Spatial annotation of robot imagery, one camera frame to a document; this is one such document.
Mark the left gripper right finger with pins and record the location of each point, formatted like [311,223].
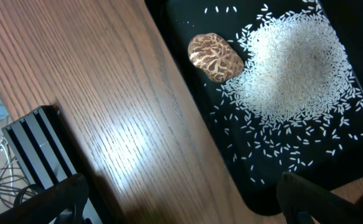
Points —
[302,201]

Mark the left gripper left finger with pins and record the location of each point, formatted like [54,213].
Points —
[65,200]

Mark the pile of white rice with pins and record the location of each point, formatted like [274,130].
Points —
[297,69]

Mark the black rectangular tray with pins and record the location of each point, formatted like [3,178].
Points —
[255,154]

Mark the brown shiitake mushroom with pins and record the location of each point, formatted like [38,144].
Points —
[215,57]

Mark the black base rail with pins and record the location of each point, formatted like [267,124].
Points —
[46,154]

